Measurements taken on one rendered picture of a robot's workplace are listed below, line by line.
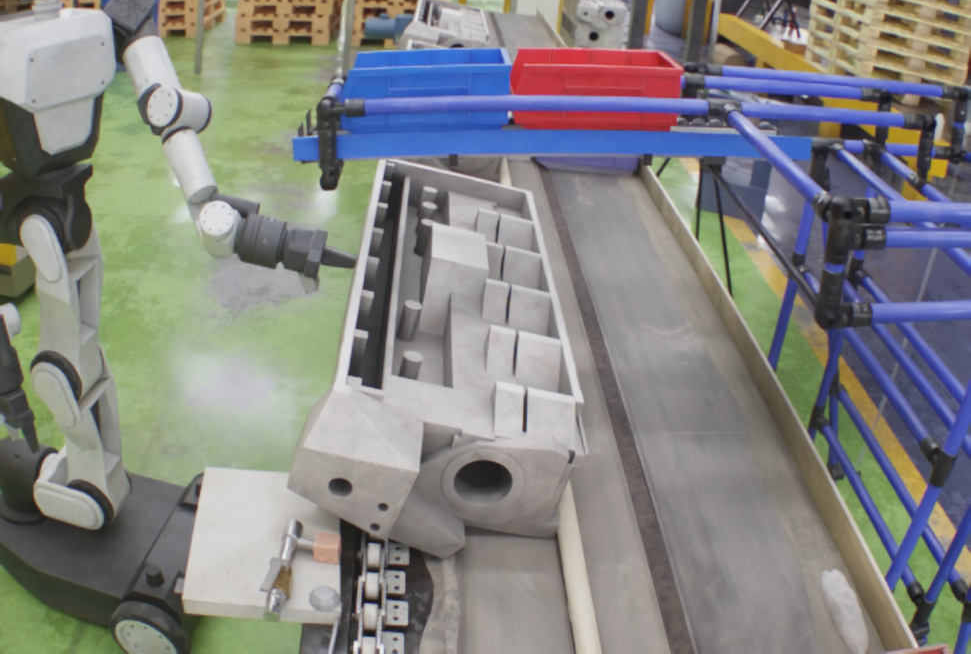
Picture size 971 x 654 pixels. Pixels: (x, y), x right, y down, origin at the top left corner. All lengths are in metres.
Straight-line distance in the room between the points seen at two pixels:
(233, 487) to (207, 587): 0.22
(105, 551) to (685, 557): 1.39
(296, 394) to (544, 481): 1.84
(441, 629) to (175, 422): 1.84
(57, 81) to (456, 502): 1.03
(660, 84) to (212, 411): 1.89
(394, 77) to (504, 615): 0.91
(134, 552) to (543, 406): 1.21
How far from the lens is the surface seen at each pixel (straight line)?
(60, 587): 2.20
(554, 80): 1.60
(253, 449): 2.79
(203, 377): 3.15
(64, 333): 1.92
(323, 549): 1.22
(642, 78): 1.62
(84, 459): 2.10
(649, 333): 2.01
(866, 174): 1.82
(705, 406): 1.79
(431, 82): 1.59
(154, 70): 1.75
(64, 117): 1.72
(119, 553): 2.20
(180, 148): 1.67
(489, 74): 1.58
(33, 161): 1.73
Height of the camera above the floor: 1.65
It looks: 25 degrees down
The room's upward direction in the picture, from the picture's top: 7 degrees clockwise
